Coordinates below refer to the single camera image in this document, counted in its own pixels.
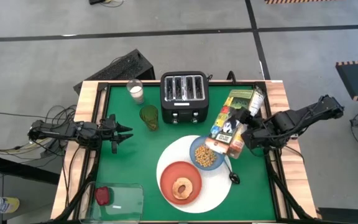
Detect yellow cereal balls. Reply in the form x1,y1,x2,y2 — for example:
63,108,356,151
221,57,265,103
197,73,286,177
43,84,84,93
195,144,218,168

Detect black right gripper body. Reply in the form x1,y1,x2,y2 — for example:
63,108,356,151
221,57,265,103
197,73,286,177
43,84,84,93
242,116,281,150

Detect black four-slot toaster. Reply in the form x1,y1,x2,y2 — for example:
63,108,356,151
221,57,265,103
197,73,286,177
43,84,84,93
160,71,210,125

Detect clear plastic container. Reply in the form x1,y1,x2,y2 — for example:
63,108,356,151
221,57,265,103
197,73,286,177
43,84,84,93
79,182,145,224

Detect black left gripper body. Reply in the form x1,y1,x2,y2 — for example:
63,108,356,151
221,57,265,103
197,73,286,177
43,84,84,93
99,114,119,154

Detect light blue bowl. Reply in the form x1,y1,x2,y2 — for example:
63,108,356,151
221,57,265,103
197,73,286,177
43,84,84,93
189,136,226,171

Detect black cable loop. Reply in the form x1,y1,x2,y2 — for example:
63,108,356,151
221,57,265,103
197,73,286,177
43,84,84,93
226,70,237,85

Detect red apple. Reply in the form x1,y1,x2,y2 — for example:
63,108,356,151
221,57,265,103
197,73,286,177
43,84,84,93
94,186,111,207

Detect black spoon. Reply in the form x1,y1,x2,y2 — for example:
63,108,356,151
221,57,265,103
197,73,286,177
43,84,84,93
223,155,241,185

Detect glass of milk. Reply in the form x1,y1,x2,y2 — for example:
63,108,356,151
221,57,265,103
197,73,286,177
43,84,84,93
126,78,145,105

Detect black textured case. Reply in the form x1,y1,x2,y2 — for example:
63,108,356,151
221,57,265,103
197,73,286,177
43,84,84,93
73,49,156,95

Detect orange plate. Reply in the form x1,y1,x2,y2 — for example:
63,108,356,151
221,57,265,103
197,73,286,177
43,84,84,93
160,161,203,206

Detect yellow white bottle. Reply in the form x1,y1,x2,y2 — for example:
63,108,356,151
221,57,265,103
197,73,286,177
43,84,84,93
0,196,21,215

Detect green table mat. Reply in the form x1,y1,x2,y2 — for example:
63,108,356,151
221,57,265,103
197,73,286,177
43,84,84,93
94,84,278,222

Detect black frame strut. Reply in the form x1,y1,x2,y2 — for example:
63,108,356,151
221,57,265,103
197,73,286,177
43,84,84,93
53,146,103,222
264,148,314,221

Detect black cable bundle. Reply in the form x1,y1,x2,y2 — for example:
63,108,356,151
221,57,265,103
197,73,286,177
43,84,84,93
0,104,78,156

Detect black aluminium table frame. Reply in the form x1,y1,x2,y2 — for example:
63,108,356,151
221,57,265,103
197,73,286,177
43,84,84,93
73,81,291,223

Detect colourful cereal box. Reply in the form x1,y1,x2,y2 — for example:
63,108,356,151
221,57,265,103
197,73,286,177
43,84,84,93
204,86,266,160

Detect large white plate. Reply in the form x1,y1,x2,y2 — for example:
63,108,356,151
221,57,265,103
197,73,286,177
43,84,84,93
156,134,233,214

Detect light wooden table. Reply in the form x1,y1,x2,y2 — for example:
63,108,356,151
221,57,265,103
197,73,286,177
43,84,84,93
50,80,318,222

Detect amber green faceted tumbler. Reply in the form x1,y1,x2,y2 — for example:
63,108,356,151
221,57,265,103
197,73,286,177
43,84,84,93
139,105,160,132

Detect halved bagel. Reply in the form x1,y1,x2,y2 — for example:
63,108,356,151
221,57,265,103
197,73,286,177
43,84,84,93
172,177,194,200

